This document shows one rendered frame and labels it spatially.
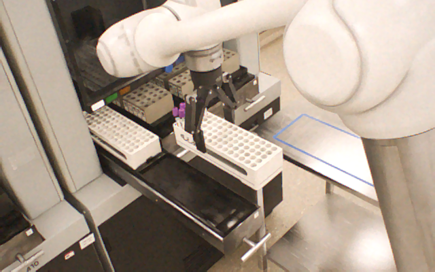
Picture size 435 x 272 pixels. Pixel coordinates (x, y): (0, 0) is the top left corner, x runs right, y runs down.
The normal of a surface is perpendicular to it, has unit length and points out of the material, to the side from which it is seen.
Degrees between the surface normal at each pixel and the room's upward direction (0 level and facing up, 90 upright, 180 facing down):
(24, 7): 90
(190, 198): 0
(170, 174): 0
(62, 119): 90
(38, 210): 90
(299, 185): 0
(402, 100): 95
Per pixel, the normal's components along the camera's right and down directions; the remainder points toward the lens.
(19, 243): 0.71, 0.37
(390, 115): -0.22, 0.75
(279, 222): -0.11, -0.79
